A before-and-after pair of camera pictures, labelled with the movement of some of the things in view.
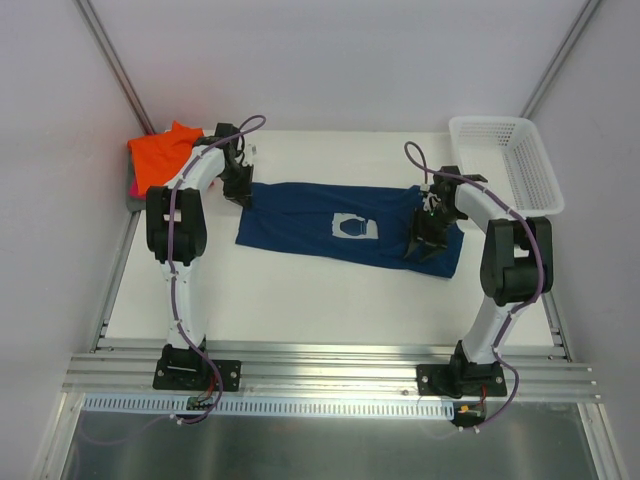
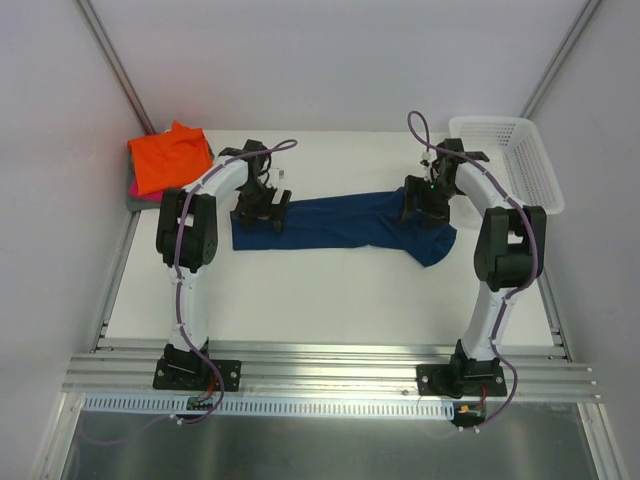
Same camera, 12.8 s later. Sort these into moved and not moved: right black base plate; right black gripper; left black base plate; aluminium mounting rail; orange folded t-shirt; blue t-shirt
Moved: blue t-shirt; right black gripper
Not moved: orange folded t-shirt; left black base plate; right black base plate; aluminium mounting rail
